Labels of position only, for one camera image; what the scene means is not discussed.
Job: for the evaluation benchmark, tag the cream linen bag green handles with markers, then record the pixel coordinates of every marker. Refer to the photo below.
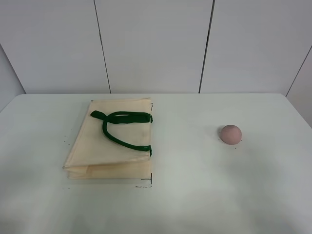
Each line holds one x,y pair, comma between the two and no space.
114,141

